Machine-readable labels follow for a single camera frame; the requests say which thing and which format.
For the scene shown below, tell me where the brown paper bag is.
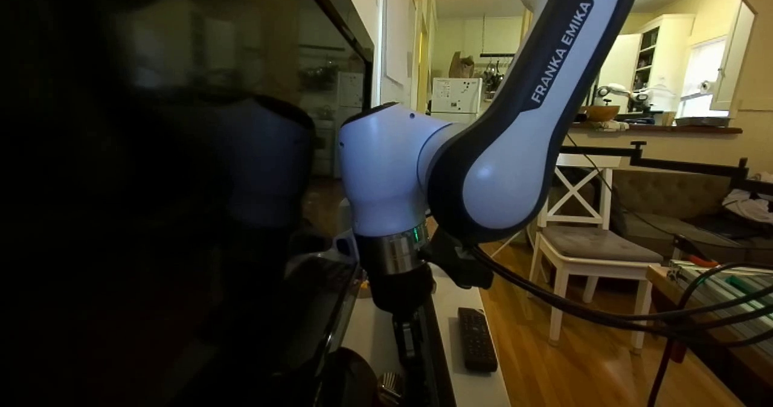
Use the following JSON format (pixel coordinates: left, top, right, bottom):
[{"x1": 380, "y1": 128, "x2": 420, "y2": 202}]
[{"x1": 447, "y1": 51, "x2": 476, "y2": 80}]

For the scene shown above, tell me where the brown sofa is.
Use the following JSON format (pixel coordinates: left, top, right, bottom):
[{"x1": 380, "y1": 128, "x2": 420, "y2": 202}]
[{"x1": 609, "y1": 168, "x2": 773, "y2": 265}]

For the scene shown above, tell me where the black sound bar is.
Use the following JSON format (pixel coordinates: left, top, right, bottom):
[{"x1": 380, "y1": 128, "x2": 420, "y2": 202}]
[{"x1": 423, "y1": 297, "x2": 458, "y2": 407}]

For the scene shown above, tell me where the wooden bowl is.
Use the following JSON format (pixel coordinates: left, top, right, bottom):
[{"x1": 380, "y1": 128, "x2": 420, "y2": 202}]
[{"x1": 584, "y1": 104, "x2": 621, "y2": 123}]

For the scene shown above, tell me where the white stand mixer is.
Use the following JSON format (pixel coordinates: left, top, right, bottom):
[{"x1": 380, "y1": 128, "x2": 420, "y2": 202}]
[{"x1": 594, "y1": 83, "x2": 655, "y2": 113}]

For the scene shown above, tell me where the white cloth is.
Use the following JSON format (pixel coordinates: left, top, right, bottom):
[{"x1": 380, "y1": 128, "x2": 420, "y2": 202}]
[{"x1": 721, "y1": 171, "x2": 773, "y2": 225}]

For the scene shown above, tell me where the black metal bar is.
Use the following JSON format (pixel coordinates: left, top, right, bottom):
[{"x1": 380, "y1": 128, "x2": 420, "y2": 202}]
[{"x1": 560, "y1": 141, "x2": 773, "y2": 197}]

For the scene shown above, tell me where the window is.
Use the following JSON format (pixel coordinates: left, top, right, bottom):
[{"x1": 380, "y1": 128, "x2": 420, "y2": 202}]
[{"x1": 678, "y1": 35, "x2": 730, "y2": 118}]

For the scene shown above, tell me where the white refrigerator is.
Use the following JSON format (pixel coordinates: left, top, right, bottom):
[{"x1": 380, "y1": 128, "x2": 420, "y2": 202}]
[{"x1": 430, "y1": 77, "x2": 484, "y2": 124}]

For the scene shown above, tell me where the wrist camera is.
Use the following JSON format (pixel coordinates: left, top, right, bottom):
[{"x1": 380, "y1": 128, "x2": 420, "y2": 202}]
[{"x1": 422, "y1": 228, "x2": 495, "y2": 290}]

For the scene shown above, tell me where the black remote control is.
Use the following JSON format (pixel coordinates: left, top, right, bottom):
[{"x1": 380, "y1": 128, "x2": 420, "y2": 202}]
[{"x1": 457, "y1": 307, "x2": 499, "y2": 374}]

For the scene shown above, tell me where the white cabinet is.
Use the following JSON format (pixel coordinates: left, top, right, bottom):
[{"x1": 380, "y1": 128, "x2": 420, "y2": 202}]
[{"x1": 632, "y1": 13, "x2": 696, "y2": 113}]

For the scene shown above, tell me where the black television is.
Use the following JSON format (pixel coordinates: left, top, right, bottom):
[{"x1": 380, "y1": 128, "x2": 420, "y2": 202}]
[{"x1": 0, "y1": 0, "x2": 376, "y2": 407}]

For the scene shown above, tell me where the white wooden chair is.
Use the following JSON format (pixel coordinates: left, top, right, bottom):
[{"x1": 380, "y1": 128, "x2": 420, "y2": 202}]
[{"x1": 528, "y1": 153, "x2": 666, "y2": 354}]

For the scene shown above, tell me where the silver ribbed knob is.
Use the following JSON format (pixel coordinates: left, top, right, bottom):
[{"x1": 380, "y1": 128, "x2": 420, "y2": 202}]
[{"x1": 377, "y1": 370, "x2": 405, "y2": 407}]

